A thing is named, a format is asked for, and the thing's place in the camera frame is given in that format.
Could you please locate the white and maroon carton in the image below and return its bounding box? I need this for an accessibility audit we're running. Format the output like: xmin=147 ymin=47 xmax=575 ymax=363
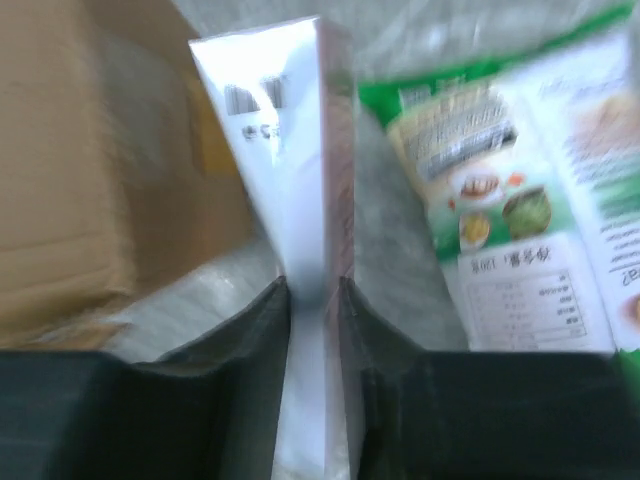
xmin=189 ymin=17 xmax=355 ymax=479

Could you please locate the green snack bag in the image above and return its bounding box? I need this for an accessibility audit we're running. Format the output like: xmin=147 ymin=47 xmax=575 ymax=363
xmin=359 ymin=1 xmax=639 ymax=352

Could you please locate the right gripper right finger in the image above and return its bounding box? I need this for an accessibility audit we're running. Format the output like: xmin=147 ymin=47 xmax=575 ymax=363
xmin=339 ymin=278 xmax=639 ymax=479

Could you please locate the brown cardboard express box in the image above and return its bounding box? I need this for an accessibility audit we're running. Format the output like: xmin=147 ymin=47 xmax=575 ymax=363
xmin=1 ymin=1 xmax=252 ymax=350

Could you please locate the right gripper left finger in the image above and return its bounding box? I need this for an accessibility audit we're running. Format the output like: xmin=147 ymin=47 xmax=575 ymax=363
xmin=1 ymin=278 xmax=290 ymax=479

